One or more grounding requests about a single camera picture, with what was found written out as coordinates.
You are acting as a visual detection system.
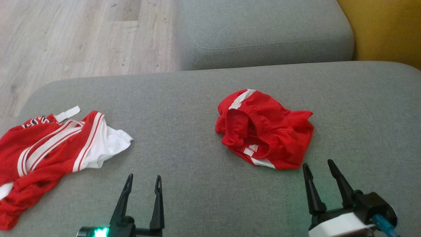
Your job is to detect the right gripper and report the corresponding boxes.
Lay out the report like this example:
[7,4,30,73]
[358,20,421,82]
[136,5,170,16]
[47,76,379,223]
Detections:
[303,159,373,237]

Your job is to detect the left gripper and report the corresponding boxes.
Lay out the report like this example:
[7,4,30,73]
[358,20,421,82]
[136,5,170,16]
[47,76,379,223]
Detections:
[76,173,165,237]

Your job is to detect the red shorts with white stripes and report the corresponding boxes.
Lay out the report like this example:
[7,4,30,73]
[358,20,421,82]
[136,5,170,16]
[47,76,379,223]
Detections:
[215,89,314,170]

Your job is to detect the red white striped jersey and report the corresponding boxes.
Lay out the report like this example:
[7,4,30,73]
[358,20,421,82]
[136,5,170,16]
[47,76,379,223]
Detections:
[0,105,134,231]

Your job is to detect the large grey sofa seat cushion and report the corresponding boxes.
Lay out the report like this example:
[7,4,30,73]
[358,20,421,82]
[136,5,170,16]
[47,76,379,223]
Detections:
[0,61,421,237]

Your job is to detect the yellow sofa backrest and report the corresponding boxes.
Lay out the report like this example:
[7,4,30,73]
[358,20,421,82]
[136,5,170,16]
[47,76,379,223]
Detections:
[337,0,421,70]

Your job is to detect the small grey sofa seat cushion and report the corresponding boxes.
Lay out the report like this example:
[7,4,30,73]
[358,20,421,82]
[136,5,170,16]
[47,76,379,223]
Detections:
[176,0,355,71]

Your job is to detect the blue cable connector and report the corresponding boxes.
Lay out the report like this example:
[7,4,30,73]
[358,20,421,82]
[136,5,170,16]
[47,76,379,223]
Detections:
[372,214,400,237]

